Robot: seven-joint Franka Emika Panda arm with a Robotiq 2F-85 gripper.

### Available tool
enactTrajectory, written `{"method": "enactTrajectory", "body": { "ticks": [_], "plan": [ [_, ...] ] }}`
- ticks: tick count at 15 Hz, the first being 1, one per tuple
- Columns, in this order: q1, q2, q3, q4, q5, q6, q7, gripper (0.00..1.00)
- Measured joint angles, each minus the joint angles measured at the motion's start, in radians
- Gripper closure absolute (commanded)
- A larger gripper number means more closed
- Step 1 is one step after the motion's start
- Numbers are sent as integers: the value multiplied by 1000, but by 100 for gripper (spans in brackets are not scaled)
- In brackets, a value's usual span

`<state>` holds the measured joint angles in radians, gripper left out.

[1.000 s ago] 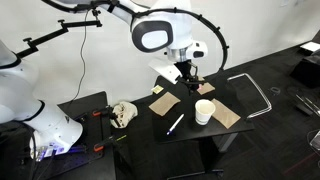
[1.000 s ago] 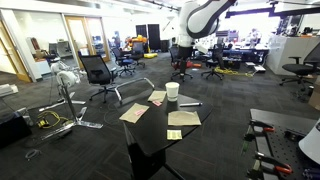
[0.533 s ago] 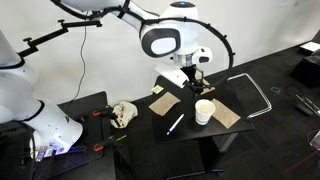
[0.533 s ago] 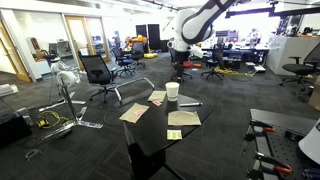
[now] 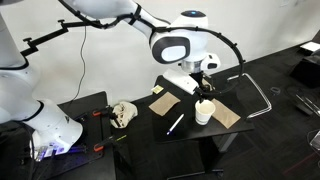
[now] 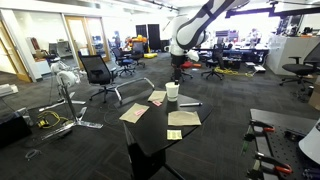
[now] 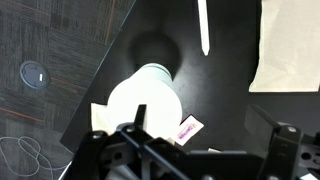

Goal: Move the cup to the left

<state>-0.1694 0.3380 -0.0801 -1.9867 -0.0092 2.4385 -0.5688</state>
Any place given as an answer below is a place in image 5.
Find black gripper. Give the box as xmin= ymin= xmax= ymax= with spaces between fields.
xmin=190 ymin=70 xmax=215 ymax=104

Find white paper cup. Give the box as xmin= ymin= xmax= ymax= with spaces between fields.
xmin=194 ymin=99 xmax=217 ymax=126

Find long brown paper napkin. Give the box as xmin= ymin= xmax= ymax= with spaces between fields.
xmin=201 ymin=78 xmax=242 ymax=130

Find white pen with blue tip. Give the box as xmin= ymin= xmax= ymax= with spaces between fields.
xmin=166 ymin=113 xmax=185 ymax=136

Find yellow-green small packet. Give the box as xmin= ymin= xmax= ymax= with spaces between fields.
xmin=150 ymin=85 xmax=165 ymax=95

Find white crumpled cloth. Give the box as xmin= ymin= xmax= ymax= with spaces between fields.
xmin=110 ymin=100 xmax=139 ymax=129

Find black cabinet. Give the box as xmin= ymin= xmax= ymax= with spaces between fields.
xmin=289 ymin=54 xmax=320 ymax=89

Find white flat board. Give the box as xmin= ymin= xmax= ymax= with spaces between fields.
xmin=299 ymin=41 xmax=320 ymax=54

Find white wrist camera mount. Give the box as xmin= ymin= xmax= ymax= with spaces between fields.
xmin=162 ymin=68 xmax=198 ymax=96

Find small black pedestal table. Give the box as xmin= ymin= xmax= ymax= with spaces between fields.
xmin=151 ymin=71 xmax=256 ymax=178

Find silver tubular floor frame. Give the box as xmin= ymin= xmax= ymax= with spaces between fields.
xmin=227 ymin=72 xmax=273 ymax=120

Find black cable conduit on arm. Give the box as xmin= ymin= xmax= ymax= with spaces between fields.
xmin=58 ymin=0 xmax=247 ymax=99

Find orange-handled black bar clamp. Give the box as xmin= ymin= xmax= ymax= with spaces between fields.
xmin=92 ymin=105 xmax=122 ymax=128
xmin=93 ymin=134 xmax=118 ymax=153

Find thin black hanging cable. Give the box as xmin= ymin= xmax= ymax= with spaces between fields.
xmin=68 ymin=24 xmax=88 ymax=103

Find black jointed camera mount arm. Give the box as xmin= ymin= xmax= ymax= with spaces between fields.
xmin=19 ymin=19 xmax=101 ymax=58

